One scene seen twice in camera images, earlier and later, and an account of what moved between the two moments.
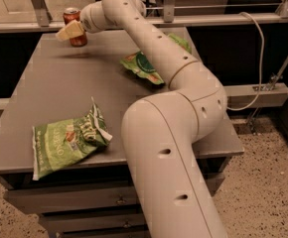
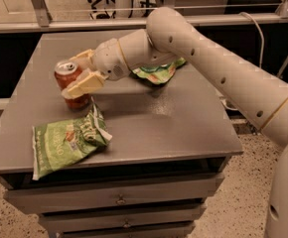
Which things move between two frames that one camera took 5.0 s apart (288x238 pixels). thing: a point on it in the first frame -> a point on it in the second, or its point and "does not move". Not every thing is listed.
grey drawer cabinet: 95,195 does not move
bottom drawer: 114,233 does not move
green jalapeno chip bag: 62,143 does not move
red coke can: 71,14 -> 66,71
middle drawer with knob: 56,223 does not move
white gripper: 86,20 -> 108,59
